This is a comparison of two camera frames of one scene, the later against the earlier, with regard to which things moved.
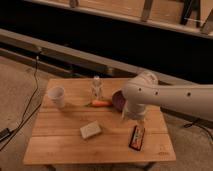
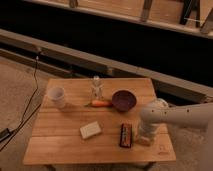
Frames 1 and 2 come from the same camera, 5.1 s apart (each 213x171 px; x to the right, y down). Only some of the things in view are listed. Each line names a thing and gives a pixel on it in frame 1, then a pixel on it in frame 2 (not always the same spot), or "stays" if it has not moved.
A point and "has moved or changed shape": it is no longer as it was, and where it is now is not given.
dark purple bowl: x=118 y=99 stays
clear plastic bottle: x=97 y=89 stays
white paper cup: x=56 y=96 stays
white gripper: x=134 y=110 → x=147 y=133
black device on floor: x=5 y=134 stays
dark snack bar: x=137 y=137 has moved or changed shape
